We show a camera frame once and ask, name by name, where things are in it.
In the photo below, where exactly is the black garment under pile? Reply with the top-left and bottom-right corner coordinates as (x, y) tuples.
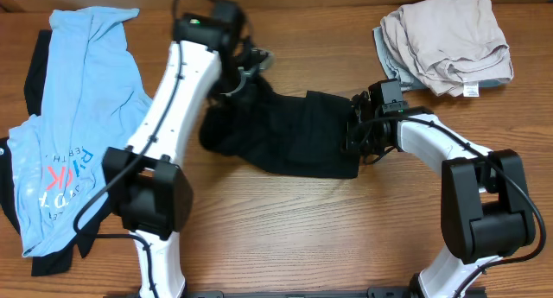
(1, 29), (111, 276)

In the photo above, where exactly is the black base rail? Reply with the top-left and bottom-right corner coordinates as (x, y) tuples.
(103, 284), (489, 298)

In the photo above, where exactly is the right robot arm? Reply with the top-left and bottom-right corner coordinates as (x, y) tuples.
(344, 79), (546, 298)

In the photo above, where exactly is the black t-shirt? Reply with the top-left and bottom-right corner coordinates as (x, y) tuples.
(199, 76), (359, 179)

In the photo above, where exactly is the light blue printed t-shirt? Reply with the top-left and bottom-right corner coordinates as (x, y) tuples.
(7, 7), (152, 257)

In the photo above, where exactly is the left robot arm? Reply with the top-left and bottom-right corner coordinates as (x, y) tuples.
(102, 0), (271, 297)

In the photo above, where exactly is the beige folded garment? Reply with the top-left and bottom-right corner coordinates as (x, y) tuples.
(378, 0), (514, 97)

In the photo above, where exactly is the grey folded garment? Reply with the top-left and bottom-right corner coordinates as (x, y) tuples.
(372, 26), (508, 97)

